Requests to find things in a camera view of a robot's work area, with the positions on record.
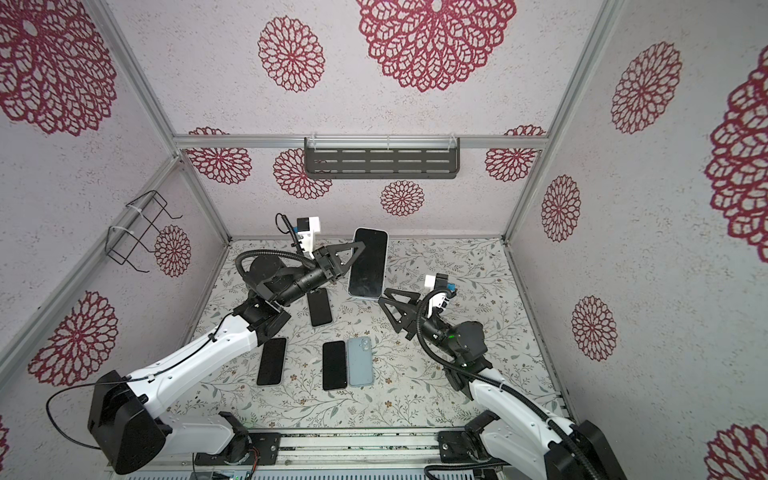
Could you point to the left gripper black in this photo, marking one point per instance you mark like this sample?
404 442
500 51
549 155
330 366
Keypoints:
322 258

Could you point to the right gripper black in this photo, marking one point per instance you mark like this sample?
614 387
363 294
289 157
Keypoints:
410 315

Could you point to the light blue phone case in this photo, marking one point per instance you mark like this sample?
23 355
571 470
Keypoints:
360 361

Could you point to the black phone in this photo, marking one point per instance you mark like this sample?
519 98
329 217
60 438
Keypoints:
334 366

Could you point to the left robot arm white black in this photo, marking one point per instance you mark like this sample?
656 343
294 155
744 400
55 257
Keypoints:
128 415

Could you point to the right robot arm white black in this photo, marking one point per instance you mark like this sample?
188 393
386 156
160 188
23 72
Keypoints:
512 430

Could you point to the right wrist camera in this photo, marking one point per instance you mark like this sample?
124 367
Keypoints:
442 290

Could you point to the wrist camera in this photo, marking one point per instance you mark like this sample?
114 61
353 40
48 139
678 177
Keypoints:
442 290
305 230

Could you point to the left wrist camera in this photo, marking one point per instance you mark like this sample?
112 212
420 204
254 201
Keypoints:
305 230

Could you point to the dark metal wall shelf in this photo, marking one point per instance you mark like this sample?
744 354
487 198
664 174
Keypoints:
385 159

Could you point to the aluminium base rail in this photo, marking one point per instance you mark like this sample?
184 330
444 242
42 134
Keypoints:
356 448

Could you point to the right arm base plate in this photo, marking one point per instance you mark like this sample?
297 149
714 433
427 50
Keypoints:
461 447

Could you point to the black wire wall rack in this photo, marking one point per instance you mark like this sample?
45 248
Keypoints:
123 240

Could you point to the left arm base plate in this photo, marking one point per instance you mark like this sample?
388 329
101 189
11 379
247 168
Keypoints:
261 449

